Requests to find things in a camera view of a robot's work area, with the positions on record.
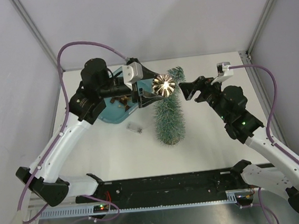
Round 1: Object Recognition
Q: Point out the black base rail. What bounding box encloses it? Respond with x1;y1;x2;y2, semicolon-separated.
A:
74;163;277;216

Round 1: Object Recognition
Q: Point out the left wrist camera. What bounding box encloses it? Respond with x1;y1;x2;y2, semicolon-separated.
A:
121;62;143;90

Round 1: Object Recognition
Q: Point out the teal plastic bin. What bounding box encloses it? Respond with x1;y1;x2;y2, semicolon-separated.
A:
98;66;137;124

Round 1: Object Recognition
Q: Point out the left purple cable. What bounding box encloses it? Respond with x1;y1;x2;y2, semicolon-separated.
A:
2;36;148;224

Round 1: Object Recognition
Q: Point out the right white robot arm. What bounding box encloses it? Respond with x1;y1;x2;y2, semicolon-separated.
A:
179;76;299;213

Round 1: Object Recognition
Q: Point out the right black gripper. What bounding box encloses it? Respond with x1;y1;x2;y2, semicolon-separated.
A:
178;74;230;126

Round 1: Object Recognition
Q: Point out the small frosted christmas tree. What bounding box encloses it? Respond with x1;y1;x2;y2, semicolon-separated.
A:
154;66;186;146

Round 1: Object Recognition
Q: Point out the gold mirror ball ornament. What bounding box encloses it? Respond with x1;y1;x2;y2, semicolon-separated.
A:
152;74;176;98

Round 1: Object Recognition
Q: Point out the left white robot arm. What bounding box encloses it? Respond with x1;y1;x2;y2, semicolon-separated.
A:
16;58;162;207

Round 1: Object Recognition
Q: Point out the white slotted cable duct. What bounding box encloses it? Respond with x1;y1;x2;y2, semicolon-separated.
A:
40;192;237;220

